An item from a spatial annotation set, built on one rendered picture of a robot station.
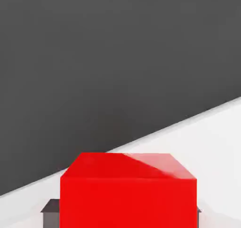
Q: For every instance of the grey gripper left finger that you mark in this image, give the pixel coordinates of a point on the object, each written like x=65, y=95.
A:
x=51, y=214

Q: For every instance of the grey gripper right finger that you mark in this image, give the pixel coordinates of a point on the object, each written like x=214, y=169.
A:
x=198, y=218

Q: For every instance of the small red cube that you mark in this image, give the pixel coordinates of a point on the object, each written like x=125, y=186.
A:
x=128, y=198

